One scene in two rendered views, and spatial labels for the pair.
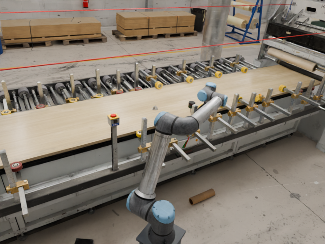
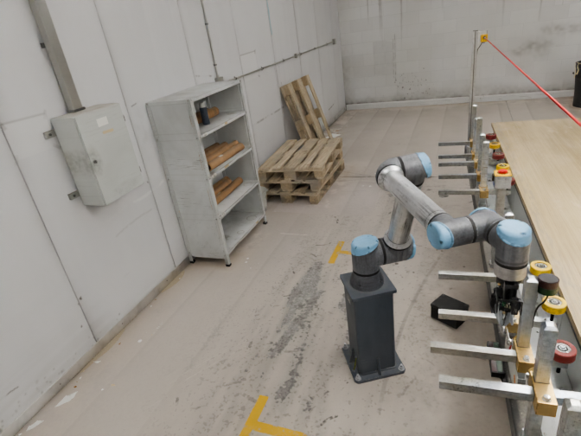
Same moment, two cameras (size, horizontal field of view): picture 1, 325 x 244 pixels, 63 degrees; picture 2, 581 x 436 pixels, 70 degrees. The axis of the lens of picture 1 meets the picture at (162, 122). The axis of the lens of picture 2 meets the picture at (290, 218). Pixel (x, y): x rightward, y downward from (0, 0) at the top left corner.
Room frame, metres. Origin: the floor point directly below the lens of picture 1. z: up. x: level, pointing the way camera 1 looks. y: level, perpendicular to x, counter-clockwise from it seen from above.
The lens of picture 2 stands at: (2.52, -1.50, 2.00)
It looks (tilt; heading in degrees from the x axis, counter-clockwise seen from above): 25 degrees down; 144
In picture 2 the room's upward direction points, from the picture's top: 9 degrees counter-clockwise
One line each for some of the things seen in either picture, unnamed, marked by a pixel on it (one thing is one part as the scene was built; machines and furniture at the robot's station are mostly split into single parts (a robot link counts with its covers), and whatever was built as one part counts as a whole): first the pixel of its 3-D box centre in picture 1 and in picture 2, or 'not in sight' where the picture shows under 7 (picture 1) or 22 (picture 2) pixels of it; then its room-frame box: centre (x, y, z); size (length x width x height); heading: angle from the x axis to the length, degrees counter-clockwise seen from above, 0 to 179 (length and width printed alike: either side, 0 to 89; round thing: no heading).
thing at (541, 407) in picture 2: (214, 117); (541, 390); (2.23, -0.50, 0.95); 0.13 x 0.06 x 0.05; 123
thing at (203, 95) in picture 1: (205, 94); (487, 227); (1.95, -0.33, 1.32); 0.12 x 0.12 x 0.09; 60
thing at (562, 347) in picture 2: not in sight; (560, 359); (2.20, -0.25, 0.85); 0.08 x 0.08 x 0.11
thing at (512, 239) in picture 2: (210, 90); (512, 243); (2.06, -0.38, 1.32); 0.10 x 0.09 x 0.12; 150
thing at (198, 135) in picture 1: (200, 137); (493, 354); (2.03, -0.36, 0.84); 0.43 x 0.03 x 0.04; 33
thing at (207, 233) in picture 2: not in sight; (215, 172); (-0.98, 0.23, 0.78); 0.90 x 0.45 x 1.55; 120
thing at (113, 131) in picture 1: (114, 147); (497, 227); (1.67, 0.37, 0.93); 0.05 x 0.05 x 0.45; 33
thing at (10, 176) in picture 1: (10, 178); (483, 176); (1.28, 0.99, 0.91); 0.03 x 0.03 x 0.48; 33
